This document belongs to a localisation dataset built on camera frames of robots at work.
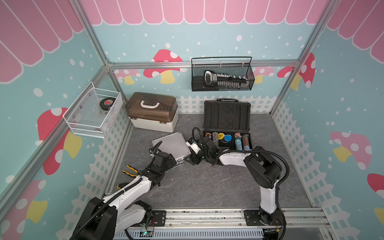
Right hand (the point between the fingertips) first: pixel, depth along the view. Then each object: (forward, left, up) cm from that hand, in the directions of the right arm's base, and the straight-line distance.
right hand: (187, 155), depth 91 cm
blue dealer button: (+15, -27, -2) cm, 31 cm away
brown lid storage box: (+23, +22, +16) cm, 35 cm away
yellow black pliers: (-7, +33, -4) cm, 34 cm away
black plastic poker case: (+26, -28, +2) cm, 38 cm away
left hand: (-4, +11, 0) cm, 12 cm away
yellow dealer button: (+16, -23, -2) cm, 28 cm away
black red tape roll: (+16, +42, +29) cm, 54 cm away
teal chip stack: (+10, -33, 0) cm, 34 cm away
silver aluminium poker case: (+13, +9, -6) cm, 17 cm away
